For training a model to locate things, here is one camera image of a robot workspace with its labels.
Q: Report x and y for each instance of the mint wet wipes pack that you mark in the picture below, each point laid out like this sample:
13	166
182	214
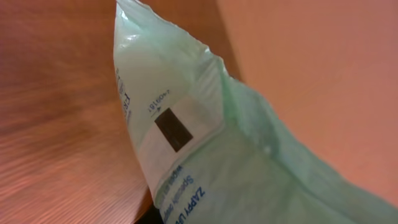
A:
212	150

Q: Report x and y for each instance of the brown cardboard wall panel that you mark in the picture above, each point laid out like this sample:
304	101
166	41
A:
329	70

